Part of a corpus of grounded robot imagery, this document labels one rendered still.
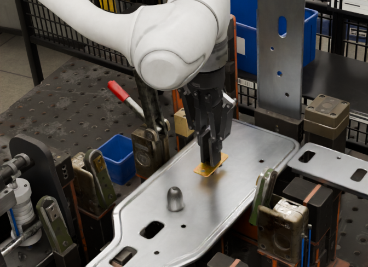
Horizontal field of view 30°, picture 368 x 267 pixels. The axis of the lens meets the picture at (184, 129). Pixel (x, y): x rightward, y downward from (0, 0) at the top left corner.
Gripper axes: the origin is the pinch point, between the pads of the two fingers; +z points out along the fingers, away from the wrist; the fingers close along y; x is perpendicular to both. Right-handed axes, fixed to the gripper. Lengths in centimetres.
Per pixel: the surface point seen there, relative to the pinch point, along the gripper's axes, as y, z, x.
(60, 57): -211, 107, 142
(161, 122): -13.5, -1.0, 1.0
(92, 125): -68, 37, 30
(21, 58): -231, 107, 129
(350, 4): 5, -11, 54
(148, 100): -14.2, -8.0, -1.4
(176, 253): 7.8, 6.5, -23.0
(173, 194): 0.5, 2.4, -13.7
